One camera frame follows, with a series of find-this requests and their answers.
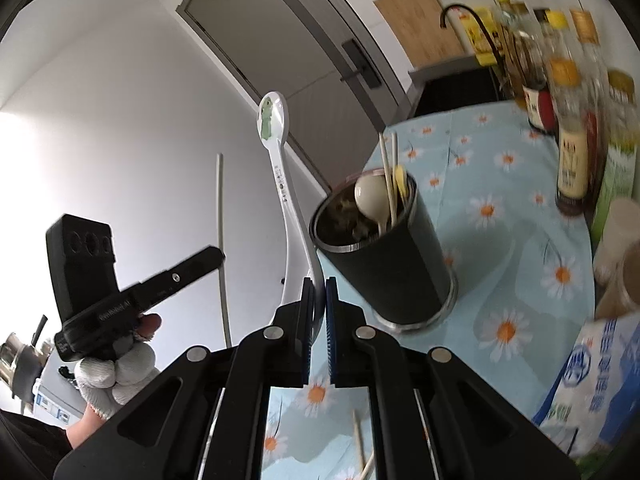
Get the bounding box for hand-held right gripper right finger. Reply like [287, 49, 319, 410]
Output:
[325, 276, 583, 480]

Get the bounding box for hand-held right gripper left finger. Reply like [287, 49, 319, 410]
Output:
[52, 276, 318, 480]

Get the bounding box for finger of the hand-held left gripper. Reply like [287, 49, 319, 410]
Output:
[132, 246, 226, 307]

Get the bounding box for black cylindrical utensil holder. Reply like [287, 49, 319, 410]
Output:
[309, 170, 458, 334]

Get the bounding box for white printed ceramic spoon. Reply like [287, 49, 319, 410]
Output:
[256, 91, 323, 346]

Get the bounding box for cream round bowl spoon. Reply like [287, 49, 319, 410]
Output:
[354, 174, 391, 236]

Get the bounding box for cream handle spoon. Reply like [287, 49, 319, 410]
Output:
[392, 164, 409, 202]

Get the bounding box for person's left forearm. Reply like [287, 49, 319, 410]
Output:
[67, 402, 107, 448]

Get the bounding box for person's left hand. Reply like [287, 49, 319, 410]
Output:
[75, 312, 163, 418]

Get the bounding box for silver metal pot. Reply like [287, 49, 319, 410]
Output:
[0, 315, 48, 401]

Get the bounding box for blue daisy print tablecloth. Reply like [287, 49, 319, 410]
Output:
[260, 102, 616, 480]

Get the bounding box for dark trousers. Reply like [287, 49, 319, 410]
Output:
[0, 410, 68, 480]

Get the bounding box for grey door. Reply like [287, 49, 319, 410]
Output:
[175, 0, 406, 196]

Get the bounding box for blue white salt bag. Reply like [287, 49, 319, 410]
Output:
[532, 315, 640, 461]

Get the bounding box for dark kitchen sink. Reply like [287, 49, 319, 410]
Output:
[407, 57, 511, 118]

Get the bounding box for brown lid spice jar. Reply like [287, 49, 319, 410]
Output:
[595, 242, 640, 318]

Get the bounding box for dark bottle red label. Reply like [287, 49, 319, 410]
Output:
[522, 85, 558, 133]

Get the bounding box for wooden cutting board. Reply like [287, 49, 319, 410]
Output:
[372, 0, 468, 70]

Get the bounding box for green label bottle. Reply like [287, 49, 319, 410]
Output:
[590, 70, 640, 241]

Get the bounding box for yellow oil bottle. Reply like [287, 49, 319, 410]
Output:
[462, 7, 501, 66]

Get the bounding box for black curved faucet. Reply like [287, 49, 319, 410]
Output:
[440, 4, 506, 68]

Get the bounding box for yellow cap bottle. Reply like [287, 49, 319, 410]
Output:
[545, 10, 571, 61]

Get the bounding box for tall bottle gold cap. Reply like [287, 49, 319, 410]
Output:
[570, 7, 608, 111]

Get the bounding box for black door lock handle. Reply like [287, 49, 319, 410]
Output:
[340, 37, 381, 92]

